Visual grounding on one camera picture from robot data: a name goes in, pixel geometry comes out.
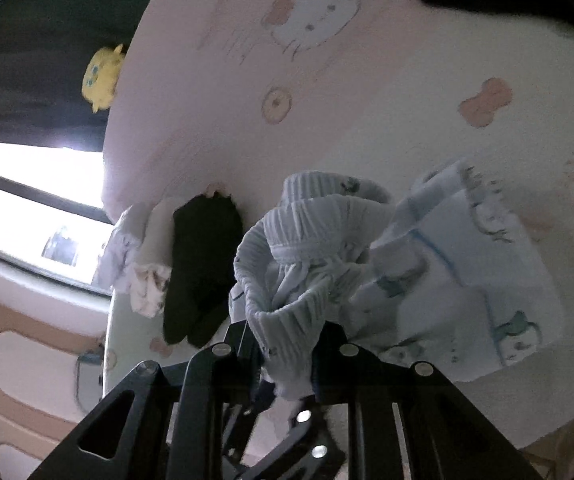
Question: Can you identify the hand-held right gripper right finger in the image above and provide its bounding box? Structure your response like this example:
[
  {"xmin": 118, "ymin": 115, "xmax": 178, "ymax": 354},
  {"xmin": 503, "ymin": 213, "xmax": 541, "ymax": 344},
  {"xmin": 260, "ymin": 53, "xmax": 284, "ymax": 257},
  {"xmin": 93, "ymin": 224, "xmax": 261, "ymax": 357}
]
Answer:
[{"xmin": 311, "ymin": 323, "xmax": 542, "ymax": 480}]

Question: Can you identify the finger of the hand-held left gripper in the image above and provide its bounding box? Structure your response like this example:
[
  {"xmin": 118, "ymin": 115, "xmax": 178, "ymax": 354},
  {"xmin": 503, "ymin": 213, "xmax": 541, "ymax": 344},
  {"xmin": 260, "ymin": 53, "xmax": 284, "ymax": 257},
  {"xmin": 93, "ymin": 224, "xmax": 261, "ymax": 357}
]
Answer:
[{"xmin": 222, "ymin": 385, "xmax": 346, "ymax": 480}]

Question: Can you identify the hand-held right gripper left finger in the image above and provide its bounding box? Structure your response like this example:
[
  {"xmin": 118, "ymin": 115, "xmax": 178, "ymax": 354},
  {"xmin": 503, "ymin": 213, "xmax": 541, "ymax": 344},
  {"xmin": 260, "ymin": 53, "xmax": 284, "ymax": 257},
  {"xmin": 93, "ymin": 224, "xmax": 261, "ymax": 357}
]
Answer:
[{"xmin": 30, "ymin": 320, "xmax": 269, "ymax": 480}]

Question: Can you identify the pale blue ribbed pajama garment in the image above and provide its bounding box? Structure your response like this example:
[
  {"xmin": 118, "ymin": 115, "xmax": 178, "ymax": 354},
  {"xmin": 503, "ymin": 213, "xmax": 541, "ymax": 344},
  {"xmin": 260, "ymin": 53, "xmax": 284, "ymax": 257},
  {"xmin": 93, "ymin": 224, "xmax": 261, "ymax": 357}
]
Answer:
[{"xmin": 228, "ymin": 170, "xmax": 395, "ymax": 403}]

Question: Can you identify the white printed blue-piped pajama garment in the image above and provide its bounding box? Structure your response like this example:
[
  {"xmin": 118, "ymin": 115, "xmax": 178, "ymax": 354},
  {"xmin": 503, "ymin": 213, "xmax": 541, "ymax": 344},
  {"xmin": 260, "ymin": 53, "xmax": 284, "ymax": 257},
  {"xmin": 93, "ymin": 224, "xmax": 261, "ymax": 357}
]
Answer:
[{"xmin": 369, "ymin": 159, "xmax": 565, "ymax": 383}]

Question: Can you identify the folded black garment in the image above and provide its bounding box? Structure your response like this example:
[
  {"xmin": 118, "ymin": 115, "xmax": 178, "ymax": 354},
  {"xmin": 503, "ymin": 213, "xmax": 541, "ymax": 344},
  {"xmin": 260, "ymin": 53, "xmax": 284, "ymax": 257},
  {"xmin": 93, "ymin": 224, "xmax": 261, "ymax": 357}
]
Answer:
[{"xmin": 162, "ymin": 195, "xmax": 245, "ymax": 348}]

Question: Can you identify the folded cream garment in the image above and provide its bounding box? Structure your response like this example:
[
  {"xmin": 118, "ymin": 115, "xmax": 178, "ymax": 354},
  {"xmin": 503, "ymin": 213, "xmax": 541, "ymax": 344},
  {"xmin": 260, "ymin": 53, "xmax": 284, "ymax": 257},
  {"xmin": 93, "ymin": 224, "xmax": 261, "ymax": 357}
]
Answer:
[{"xmin": 127, "ymin": 197, "xmax": 180, "ymax": 317}]

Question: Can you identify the beige panelled furniture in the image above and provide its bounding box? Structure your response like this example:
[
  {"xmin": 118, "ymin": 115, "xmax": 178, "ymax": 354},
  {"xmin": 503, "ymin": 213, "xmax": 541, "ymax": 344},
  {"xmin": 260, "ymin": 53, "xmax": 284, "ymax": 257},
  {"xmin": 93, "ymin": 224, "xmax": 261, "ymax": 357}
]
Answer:
[{"xmin": 0, "ymin": 252, "xmax": 115, "ymax": 480}]

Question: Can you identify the pink cat-print blanket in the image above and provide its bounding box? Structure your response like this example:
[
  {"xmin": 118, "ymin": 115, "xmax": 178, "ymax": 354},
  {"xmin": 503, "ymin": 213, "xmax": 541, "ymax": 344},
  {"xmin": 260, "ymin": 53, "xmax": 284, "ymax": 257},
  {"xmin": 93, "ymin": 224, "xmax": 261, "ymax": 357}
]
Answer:
[{"xmin": 102, "ymin": 0, "xmax": 574, "ymax": 461}]

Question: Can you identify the window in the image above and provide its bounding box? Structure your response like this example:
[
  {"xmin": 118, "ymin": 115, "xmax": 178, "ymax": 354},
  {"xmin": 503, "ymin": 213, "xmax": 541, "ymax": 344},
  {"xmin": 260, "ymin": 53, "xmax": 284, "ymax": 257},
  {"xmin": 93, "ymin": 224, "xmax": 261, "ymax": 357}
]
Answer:
[{"xmin": 0, "ymin": 140, "xmax": 113, "ymax": 296}]

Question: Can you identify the yellow plush toy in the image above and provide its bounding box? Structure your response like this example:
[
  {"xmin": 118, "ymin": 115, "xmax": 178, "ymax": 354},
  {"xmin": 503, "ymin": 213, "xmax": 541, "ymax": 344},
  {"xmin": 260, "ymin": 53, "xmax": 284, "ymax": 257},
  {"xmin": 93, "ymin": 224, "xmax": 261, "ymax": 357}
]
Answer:
[{"xmin": 82, "ymin": 44, "xmax": 127, "ymax": 113}]

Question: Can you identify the dark curtain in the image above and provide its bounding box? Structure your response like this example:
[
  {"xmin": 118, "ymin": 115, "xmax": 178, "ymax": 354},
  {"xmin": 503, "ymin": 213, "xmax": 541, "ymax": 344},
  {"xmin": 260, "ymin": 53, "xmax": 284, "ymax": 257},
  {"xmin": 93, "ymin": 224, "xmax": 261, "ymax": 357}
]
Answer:
[{"xmin": 0, "ymin": 0, "xmax": 160, "ymax": 156}]

